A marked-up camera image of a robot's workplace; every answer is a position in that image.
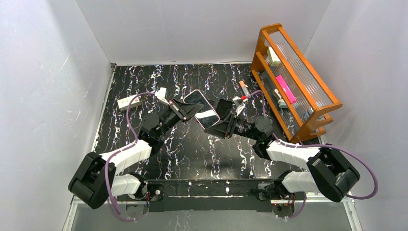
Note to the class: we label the white grey small device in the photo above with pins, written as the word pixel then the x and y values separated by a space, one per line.
pixel 281 103

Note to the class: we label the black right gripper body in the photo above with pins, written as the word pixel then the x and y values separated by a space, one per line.
pixel 229 126

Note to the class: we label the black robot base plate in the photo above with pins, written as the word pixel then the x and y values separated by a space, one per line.
pixel 217 195

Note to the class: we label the orange wooden shelf rack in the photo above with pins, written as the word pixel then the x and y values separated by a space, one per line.
pixel 304 82

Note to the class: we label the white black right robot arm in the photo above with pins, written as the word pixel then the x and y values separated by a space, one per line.
pixel 326 169

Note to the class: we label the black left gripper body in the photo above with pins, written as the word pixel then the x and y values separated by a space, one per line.
pixel 178 110

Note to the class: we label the pink flat box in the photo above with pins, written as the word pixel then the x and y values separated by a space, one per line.
pixel 292 99

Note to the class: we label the pink cased smartphone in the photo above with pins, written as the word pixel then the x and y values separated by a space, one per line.
pixel 207 115

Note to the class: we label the black phone case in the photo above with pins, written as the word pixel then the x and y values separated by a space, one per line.
pixel 224 109

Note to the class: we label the white red small box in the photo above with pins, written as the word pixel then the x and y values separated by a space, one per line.
pixel 128 102

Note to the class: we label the orange grey marker pen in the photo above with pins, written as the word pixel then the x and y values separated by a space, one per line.
pixel 244 88

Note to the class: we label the cream white box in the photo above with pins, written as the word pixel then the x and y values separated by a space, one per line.
pixel 272 59

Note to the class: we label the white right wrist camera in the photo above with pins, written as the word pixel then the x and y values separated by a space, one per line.
pixel 240 104

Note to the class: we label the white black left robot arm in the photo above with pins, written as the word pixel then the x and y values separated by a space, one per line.
pixel 98 177

